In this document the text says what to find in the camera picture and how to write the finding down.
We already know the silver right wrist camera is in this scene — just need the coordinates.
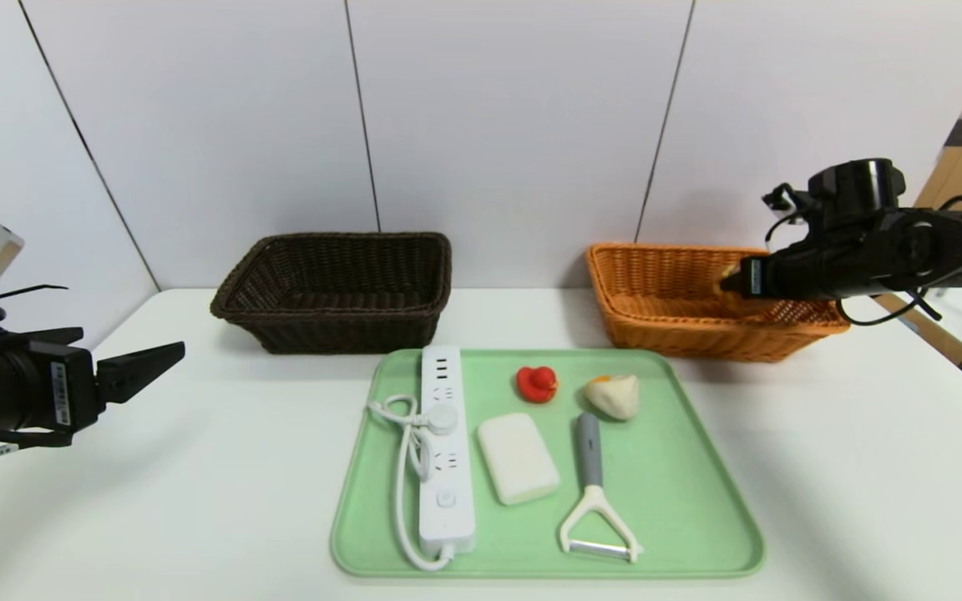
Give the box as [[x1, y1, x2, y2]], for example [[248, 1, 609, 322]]
[[763, 182, 812, 222]]

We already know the cream steamed bun toy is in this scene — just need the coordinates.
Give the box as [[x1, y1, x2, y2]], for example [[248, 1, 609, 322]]
[[583, 373, 640, 421]]

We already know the red rubber duck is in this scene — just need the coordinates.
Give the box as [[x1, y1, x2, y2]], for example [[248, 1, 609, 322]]
[[516, 366, 559, 405]]

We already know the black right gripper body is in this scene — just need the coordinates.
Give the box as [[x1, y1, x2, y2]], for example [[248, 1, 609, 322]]
[[739, 240, 826, 301]]

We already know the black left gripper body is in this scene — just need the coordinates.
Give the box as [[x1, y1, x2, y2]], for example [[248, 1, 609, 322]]
[[0, 339, 101, 435]]

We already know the dark brown wicker basket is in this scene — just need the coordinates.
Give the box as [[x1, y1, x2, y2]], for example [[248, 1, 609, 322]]
[[210, 232, 453, 356]]

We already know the orange wicker basket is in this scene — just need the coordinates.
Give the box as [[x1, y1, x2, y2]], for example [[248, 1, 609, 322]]
[[585, 242, 851, 363]]

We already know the white side table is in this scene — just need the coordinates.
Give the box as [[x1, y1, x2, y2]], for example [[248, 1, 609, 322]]
[[873, 284, 962, 418]]

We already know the grey handled white peeler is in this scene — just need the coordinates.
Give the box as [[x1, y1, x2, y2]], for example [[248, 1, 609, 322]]
[[559, 412, 643, 563]]

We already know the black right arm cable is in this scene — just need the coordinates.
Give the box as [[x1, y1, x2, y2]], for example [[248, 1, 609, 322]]
[[836, 194, 962, 328]]

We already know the pink burger bun toy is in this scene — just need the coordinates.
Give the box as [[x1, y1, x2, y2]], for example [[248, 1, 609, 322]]
[[716, 262, 774, 316]]

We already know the white soap bar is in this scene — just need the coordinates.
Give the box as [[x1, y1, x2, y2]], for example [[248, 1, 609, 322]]
[[478, 412, 561, 506]]

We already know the light green plastic tray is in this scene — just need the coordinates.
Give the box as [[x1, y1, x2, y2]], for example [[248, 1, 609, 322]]
[[330, 348, 766, 578]]

